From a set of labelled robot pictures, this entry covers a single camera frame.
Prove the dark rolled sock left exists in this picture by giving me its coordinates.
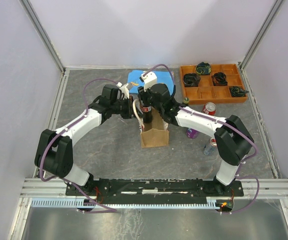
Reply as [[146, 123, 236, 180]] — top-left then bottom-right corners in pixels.
[[183, 73, 201, 88]]

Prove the dark rolled sock green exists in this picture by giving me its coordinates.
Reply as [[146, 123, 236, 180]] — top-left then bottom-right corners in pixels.
[[195, 62, 211, 76]]

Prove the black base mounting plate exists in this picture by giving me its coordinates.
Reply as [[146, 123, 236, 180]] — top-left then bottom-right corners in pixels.
[[65, 177, 244, 204]]

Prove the dark rolled sock right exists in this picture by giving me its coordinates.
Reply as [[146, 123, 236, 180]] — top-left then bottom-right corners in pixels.
[[229, 86, 249, 98]]

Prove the light blue cable duct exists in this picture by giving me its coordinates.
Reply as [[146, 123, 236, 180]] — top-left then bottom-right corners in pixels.
[[31, 197, 229, 210]]

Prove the silver blue energy can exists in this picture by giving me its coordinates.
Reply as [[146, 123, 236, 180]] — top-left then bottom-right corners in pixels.
[[203, 137, 217, 156]]

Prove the blue patterned cloth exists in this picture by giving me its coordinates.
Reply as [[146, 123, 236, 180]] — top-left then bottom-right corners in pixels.
[[127, 69, 174, 94]]

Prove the purple soda can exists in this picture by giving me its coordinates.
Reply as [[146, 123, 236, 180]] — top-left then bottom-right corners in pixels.
[[186, 128, 199, 139]]

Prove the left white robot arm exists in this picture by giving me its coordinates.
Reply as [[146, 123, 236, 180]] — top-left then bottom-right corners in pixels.
[[35, 82, 133, 195]]

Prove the orange wooden divided tray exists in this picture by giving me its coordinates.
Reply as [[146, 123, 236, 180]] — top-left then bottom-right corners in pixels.
[[179, 63, 248, 106]]

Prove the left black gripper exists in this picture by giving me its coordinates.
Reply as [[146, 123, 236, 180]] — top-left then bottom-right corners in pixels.
[[111, 96, 144, 120]]

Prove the green glass bottle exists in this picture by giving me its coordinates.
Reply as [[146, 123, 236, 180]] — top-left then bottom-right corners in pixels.
[[182, 97, 189, 105]]

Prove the glass cola bottle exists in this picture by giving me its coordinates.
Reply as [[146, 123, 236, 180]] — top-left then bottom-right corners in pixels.
[[140, 99, 153, 124]]

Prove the red cola can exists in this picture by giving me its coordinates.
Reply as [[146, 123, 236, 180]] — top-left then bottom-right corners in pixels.
[[202, 102, 216, 116]]

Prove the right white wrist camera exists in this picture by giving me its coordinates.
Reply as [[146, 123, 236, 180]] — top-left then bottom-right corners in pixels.
[[139, 71, 157, 92]]

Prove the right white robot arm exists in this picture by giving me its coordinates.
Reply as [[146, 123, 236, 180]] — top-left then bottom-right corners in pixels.
[[138, 83, 258, 196]]

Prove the watermelon print canvas bag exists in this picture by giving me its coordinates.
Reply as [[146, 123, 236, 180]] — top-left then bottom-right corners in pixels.
[[132, 99, 169, 148]]

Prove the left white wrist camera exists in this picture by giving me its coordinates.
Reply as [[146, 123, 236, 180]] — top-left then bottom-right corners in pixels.
[[117, 82, 133, 99]]

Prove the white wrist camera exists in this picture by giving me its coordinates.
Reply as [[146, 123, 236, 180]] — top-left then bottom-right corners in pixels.
[[139, 71, 157, 92], [117, 82, 133, 99]]

